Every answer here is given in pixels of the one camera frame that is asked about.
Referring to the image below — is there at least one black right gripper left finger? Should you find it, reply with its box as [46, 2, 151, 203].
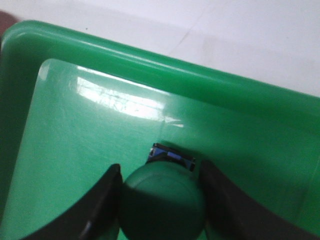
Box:
[23, 163, 123, 240]

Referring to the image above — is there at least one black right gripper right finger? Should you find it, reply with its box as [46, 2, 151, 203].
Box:
[198, 160, 315, 240]

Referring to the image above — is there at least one green mushroom push button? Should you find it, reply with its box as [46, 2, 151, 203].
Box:
[118, 143, 206, 240]

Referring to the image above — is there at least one green plastic tray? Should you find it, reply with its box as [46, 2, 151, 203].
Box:
[0, 20, 320, 240]

